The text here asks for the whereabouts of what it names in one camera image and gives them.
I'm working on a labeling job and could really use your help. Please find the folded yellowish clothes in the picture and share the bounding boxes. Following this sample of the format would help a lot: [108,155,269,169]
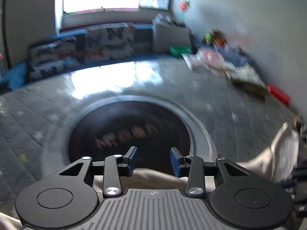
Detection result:
[225,65,268,97]

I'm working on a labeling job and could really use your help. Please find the round black table inset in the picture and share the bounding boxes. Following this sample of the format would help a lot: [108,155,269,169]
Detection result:
[67,96,213,174]

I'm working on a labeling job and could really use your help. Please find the red box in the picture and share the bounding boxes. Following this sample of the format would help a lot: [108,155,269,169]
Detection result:
[267,85,291,107]

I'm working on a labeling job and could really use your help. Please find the pink plastic bag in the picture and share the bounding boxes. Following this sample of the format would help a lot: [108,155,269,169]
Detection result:
[182,48,225,72]

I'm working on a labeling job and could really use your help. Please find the green bowl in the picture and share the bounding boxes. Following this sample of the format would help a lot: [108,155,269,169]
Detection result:
[169,46,192,58]

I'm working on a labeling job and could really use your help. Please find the clear storage box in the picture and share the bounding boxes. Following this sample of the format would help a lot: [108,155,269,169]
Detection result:
[214,46,248,67]

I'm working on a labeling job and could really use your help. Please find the butterfly pattern cushion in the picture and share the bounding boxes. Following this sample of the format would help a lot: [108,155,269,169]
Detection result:
[28,36,80,81]
[84,22,135,63]

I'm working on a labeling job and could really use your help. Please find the plush toy pile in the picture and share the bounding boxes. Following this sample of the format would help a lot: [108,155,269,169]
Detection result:
[204,30,226,47]

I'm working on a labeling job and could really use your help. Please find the blue bench sofa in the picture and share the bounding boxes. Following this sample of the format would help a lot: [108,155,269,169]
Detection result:
[1,22,153,93]

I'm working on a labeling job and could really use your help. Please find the grey white pillow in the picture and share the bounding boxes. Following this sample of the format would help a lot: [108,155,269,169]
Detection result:
[153,14,192,53]

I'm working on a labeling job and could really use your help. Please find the orange toy flower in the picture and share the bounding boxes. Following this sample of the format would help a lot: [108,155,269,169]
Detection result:
[180,0,191,21]

